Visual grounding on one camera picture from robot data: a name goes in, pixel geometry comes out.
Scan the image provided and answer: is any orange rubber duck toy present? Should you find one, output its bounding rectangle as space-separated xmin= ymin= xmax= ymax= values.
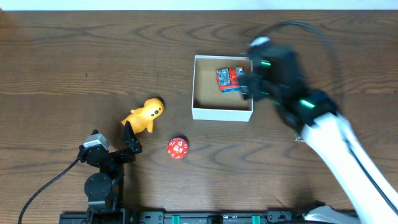
xmin=121 ymin=98 xmax=164 ymax=134

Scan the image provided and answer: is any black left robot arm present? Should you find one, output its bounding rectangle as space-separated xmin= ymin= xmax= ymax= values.
xmin=78 ymin=121 xmax=142 ymax=223

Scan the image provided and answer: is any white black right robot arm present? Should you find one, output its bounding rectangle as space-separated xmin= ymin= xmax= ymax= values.
xmin=239 ymin=40 xmax=397 ymax=223

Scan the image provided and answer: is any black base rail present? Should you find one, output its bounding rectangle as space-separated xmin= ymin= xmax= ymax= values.
xmin=58 ymin=208 xmax=361 ymax=224

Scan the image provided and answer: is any red polyhedral die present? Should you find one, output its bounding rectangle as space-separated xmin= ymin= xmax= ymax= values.
xmin=167 ymin=138 xmax=189 ymax=159

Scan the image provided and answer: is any red grey toy truck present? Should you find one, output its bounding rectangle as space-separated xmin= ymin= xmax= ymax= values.
xmin=216 ymin=66 xmax=244 ymax=93

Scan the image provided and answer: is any multicolour puzzle cube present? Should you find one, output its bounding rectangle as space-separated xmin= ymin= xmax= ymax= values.
xmin=294 ymin=131 xmax=304 ymax=142

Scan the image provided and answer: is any white cardboard box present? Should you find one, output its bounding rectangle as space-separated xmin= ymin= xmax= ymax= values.
xmin=192 ymin=55 xmax=254 ymax=122

